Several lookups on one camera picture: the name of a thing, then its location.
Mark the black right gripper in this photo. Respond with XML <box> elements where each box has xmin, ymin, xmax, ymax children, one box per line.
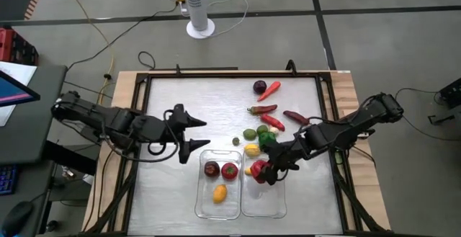
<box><xmin>259</xmin><ymin>140</ymin><xmax>303</xmax><ymax>187</ymax></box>

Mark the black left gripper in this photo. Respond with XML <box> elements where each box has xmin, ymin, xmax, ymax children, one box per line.
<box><xmin>164</xmin><ymin>104</ymin><xmax>212</xmax><ymax>164</ymax></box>

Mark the red plastic crate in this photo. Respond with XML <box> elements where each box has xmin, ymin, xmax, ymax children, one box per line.
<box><xmin>0</xmin><ymin>27</ymin><xmax>40</xmax><ymax>66</ymax></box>

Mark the green bell pepper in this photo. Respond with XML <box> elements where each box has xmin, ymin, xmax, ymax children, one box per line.
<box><xmin>258</xmin><ymin>131</ymin><xmax>277</xmax><ymax>151</ymax></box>

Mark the black device on floor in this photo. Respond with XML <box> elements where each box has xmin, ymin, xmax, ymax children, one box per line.
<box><xmin>427</xmin><ymin>77</ymin><xmax>461</xmax><ymax>125</ymax></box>

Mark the black computer mouse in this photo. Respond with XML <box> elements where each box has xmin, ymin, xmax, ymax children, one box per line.
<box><xmin>1</xmin><ymin>200</ymin><xmax>34</xmax><ymax>236</ymax></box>

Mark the orange carrot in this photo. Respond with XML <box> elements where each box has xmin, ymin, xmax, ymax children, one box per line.
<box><xmin>256</xmin><ymin>81</ymin><xmax>282</xmax><ymax>102</ymax></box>

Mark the thin black device cable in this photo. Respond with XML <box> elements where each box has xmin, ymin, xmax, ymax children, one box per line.
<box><xmin>394</xmin><ymin>87</ymin><xmax>461</xmax><ymax>143</ymax></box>

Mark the clear plastic bin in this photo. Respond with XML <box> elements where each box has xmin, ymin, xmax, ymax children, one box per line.
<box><xmin>194</xmin><ymin>149</ymin><xmax>243</xmax><ymax>220</ymax></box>
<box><xmin>240</xmin><ymin>150</ymin><xmax>288</xmax><ymax>219</ymax></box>

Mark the brownish red chili green stem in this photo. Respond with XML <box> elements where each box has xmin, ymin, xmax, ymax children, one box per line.
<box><xmin>246</xmin><ymin>104</ymin><xmax>279</xmax><ymax>116</ymax></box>

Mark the yellow lemon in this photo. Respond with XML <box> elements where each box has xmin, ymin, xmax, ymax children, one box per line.
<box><xmin>243</xmin><ymin>143</ymin><xmax>261</xmax><ymax>158</ymax></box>

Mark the backlit keyboard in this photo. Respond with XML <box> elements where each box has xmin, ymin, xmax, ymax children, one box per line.
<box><xmin>0</xmin><ymin>164</ymin><xmax>19</xmax><ymax>197</ymax></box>

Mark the dark red eggplant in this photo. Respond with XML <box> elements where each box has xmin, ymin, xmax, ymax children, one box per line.
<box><xmin>282</xmin><ymin>109</ymin><xmax>310</xmax><ymax>126</ymax></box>

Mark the dark grey desk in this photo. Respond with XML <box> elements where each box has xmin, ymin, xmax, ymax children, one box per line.
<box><xmin>0</xmin><ymin>65</ymin><xmax>68</xmax><ymax>166</ymax></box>

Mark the dark red apple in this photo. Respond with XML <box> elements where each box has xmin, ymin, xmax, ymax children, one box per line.
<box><xmin>204</xmin><ymin>161</ymin><xmax>221</xmax><ymax>178</ymax></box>

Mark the looped black cable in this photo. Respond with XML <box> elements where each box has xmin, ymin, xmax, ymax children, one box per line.
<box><xmin>138</xmin><ymin>50</ymin><xmax>156</xmax><ymax>71</ymax></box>

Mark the black metal table frame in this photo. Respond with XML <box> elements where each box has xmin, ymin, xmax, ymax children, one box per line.
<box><xmin>82</xmin><ymin>63</ymin><xmax>392</xmax><ymax>237</ymax></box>

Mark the white paper sheet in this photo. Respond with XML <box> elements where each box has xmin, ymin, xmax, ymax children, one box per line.
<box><xmin>0</xmin><ymin>61</ymin><xmax>38</xmax><ymax>127</ymax></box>

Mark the long black floor cable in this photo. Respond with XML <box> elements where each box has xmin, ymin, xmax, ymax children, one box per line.
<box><xmin>66</xmin><ymin>0</ymin><xmax>180</xmax><ymax>71</ymax></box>

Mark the tilted computer monitor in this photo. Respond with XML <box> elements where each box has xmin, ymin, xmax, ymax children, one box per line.
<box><xmin>0</xmin><ymin>70</ymin><xmax>41</xmax><ymax>108</ymax></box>

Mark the dark purple onion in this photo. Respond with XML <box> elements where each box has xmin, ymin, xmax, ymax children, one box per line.
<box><xmin>252</xmin><ymin>79</ymin><xmax>268</xmax><ymax>95</ymax></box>

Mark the yellow floor cable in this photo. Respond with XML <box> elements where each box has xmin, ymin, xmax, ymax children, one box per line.
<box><xmin>57</xmin><ymin>0</ymin><xmax>115</xmax><ymax>107</ymax></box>

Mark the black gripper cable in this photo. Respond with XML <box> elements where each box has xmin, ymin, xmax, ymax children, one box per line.
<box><xmin>107</xmin><ymin>109</ymin><xmax>181</xmax><ymax>164</ymax></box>

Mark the red bell pepper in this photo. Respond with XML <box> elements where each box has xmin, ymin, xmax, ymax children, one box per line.
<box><xmin>250</xmin><ymin>159</ymin><xmax>274</xmax><ymax>184</ymax></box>

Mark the bright red chili pepper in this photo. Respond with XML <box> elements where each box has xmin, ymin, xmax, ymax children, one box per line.
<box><xmin>259</xmin><ymin>113</ymin><xmax>286</xmax><ymax>133</ymax></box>

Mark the white tower fan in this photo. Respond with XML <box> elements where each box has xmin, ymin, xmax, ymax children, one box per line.
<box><xmin>182</xmin><ymin>0</ymin><xmax>216</xmax><ymax>40</ymax></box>

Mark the orange-yellow mango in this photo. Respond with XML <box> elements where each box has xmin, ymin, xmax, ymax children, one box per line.
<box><xmin>212</xmin><ymin>184</ymin><xmax>228</xmax><ymax>205</ymax></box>

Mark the red tomato with green stem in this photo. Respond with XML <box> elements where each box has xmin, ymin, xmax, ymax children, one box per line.
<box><xmin>220</xmin><ymin>162</ymin><xmax>239</xmax><ymax>181</ymax></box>

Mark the white fan cable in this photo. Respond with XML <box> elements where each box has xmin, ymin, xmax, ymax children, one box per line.
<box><xmin>179</xmin><ymin>0</ymin><xmax>250</xmax><ymax>38</ymax></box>

